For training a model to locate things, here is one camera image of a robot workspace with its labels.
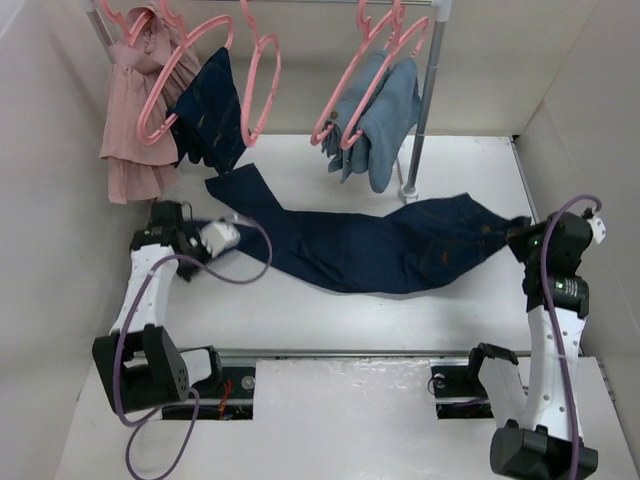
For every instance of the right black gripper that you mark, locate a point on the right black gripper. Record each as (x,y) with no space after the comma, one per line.
(516,240)

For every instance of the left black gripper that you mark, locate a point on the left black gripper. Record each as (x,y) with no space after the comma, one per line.
(195,237)

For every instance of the dark blue denim trousers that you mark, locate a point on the dark blue denim trousers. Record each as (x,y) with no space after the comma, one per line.
(420,246)

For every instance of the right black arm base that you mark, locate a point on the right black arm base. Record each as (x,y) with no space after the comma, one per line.
(458,396)

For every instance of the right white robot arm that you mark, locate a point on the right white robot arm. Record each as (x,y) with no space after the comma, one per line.
(538,433)

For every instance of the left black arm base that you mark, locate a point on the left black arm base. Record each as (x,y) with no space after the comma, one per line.
(233,399)

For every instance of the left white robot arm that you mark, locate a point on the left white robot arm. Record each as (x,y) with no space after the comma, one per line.
(138,363)

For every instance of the pink hanger with skirt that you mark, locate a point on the pink hanger with skirt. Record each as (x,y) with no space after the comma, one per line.
(136,27)

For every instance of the pink hanger left jeans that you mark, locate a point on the pink hanger left jeans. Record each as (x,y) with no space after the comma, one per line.
(345,85)

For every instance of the pink hanger jeans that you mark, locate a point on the pink hanger jeans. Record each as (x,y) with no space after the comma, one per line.
(396,42)
(345,85)

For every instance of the pink hanger right jeans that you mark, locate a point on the pink hanger right jeans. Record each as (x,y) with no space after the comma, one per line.
(396,42)

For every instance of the pink pleated skirt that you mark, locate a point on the pink pleated skirt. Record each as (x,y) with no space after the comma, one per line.
(137,172)

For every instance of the hanging dark denim shorts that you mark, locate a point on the hanging dark denim shorts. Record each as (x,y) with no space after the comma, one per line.
(207,128)

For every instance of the metal clothes rack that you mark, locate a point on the metal clothes rack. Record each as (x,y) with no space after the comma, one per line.
(183,66)

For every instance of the light blue jeans left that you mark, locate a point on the light blue jeans left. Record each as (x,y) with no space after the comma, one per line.
(355,159)

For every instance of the light blue jeans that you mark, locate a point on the light blue jeans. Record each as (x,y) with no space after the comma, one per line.
(355,159)
(388,120)

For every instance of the light blue jeans right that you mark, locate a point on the light blue jeans right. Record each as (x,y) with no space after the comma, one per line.
(388,120)

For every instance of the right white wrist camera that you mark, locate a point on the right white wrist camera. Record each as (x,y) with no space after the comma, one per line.
(598,228)

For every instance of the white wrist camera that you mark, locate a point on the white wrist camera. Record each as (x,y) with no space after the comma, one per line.
(598,228)
(218,237)

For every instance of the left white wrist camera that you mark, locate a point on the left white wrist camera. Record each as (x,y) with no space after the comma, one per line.
(218,237)

